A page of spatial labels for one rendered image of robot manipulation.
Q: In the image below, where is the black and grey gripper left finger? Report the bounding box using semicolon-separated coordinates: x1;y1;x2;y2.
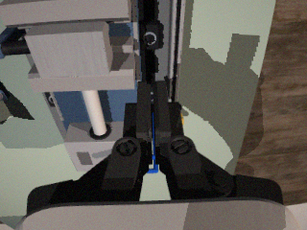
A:
27;81;153;214

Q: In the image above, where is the dark grey metal block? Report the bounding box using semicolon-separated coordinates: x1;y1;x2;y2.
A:
24;21;113;78

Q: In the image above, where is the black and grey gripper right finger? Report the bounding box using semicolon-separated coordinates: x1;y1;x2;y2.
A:
153;80;283;205

